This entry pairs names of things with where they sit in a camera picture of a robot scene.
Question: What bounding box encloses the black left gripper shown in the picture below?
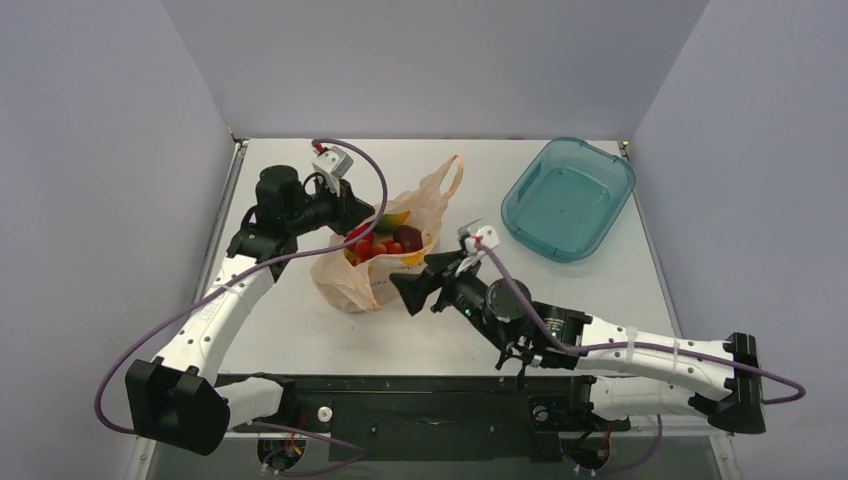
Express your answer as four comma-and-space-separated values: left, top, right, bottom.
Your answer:
287, 174, 375, 237

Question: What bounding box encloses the orange translucent plastic bag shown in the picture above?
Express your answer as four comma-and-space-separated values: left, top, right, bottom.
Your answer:
310, 155, 464, 313

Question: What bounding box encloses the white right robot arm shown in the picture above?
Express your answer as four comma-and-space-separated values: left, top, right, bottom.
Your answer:
389, 252, 766, 435

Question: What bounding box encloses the red fake apple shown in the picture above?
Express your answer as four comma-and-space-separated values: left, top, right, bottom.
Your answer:
345, 222, 374, 243

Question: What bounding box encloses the yellow green fake mango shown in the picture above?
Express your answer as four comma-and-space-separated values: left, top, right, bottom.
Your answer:
374, 210, 411, 235

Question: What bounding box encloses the red fake grape bunch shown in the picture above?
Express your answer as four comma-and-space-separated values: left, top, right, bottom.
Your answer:
343, 236, 405, 266

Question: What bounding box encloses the dark purple fake fruit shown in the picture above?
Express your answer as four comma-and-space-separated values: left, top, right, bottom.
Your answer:
392, 225, 424, 253

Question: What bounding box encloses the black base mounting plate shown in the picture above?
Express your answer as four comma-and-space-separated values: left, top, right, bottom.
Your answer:
233, 374, 657, 464

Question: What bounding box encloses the teal plastic tray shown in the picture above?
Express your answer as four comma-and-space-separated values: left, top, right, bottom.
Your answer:
500, 137, 636, 263

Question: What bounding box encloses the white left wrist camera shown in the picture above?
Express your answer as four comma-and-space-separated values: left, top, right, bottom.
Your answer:
312, 146, 353, 197

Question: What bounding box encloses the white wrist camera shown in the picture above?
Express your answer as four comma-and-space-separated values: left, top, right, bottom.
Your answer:
312, 146, 353, 197
456, 219, 500, 274

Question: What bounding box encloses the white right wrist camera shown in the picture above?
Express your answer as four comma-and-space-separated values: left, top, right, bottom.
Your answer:
456, 219, 500, 274

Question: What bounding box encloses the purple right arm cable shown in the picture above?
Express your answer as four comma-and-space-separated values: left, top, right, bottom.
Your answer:
475, 243, 807, 477

